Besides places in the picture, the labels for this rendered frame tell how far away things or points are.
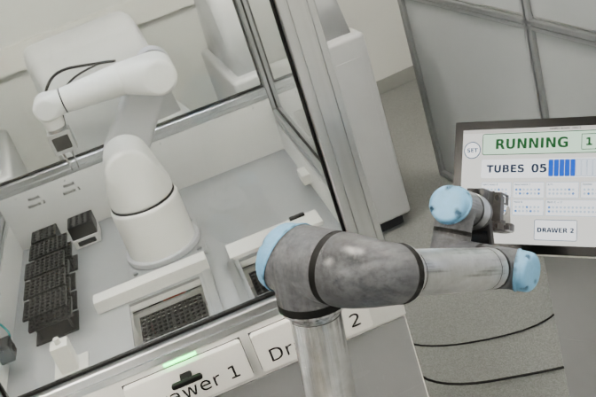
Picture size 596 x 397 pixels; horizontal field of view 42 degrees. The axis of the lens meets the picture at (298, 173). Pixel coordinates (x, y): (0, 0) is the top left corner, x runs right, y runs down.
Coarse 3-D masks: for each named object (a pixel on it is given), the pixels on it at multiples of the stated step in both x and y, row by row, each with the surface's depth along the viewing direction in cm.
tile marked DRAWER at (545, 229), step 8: (536, 224) 176; (544, 224) 175; (552, 224) 174; (560, 224) 173; (568, 224) 172; (576, 224) 171; (536, 232) 176; (544, 232) 175; (552, 232) 174; (560, 232) 173; (568, 232) 172; (576, 232) 171; (544, 240) 174; (552, 240) 174; (560, 240) 173; (568, 240) 172; (576, 240) 171
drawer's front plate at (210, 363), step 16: (208, 352) 184; (224, 352) 184; (240, 352) 185; (176, 368) 182; (192, 368) 183; (208, 368) 185; (224, 368) 186; (240, 368) 187; (144, 384) 182; (160, 384) 183; (192, 384) 185; (224, 384) 187
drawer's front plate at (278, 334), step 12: (348, 312) 189; (360, 312) 190; (276, 324) 186; (288, 324) 186; (348, 324) 191; (360, 324) 192; (252, 336) 185; (264, 336) 185; (276, 336) 186; (288, 336) 187; (348, 336) 192; (264, 348) 187; (288, 348) 189; (264, 360) 188; (288, 360) 190
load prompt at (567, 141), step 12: (528, 132) 180; (540, 132) 179; (552, 132) 177; (564, 132) 176; (576, 132) 174; (588, 132) 173; (492, 144) 184; (504, 144) 183; (516, 144) 181; (528, 144) 180; (540, 144) 178; (552, 144) 177; (564, 144) 175; (576, 144) 174; (588, 144) 173
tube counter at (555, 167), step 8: (536, 160) 178; (544, 160) 177; (552, 160) 176; (560, 160) 175; (568, 160) 174; (576, 160) 173; (584, 160) 172; (592, 160) 172; (536, 168) 178; (544, 168) 177; (552, 168) 176; (560, 168) 175; (568, 168) 174; (576, 168) 173; (584, 168) 172; (592, 168) 171; (536, 176) 178; (544, 176) 177; (552, 176) 176; (560, 176) 175; (568, 176) 174; (576, 176) 173; (584, 176) 172; (592, 176) 171
